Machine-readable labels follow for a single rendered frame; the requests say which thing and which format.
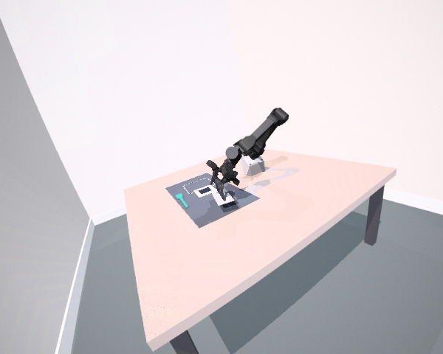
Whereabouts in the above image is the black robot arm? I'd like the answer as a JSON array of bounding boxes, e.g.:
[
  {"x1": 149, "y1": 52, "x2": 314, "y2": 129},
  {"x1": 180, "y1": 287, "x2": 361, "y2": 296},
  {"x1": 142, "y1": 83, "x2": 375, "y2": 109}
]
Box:
[{"x1": 219, "y1": 108, "x2": 289, "y2": 179}]

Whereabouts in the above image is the peach square tile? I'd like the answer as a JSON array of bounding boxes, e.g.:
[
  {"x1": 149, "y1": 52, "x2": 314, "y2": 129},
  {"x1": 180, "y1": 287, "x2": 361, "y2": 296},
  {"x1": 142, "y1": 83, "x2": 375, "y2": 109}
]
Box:
[{"x1": 194, "y1": 185, "x2": 215, "y2": 198}]

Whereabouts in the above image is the turquoise small trowel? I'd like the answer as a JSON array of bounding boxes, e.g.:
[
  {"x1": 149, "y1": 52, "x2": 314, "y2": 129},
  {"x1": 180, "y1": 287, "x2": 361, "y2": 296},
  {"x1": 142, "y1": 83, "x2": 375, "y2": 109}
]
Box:
[{"x1": 175, "y1": 193, "x2": 188, "y2": 209}]

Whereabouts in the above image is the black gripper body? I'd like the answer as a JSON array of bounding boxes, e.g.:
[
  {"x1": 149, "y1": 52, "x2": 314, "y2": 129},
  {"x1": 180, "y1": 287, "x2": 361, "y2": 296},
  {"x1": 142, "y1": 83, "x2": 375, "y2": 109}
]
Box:
[{"x1": 206, "y1": 158, "x2": 240, "y2": 186}]

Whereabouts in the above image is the grey rectangular mat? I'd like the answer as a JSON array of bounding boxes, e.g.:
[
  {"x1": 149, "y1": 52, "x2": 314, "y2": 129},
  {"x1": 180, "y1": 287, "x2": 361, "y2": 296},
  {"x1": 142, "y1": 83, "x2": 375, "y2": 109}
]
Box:
[{"x1": 166, "y1": 173, "x2": 261, "y2": 228}]

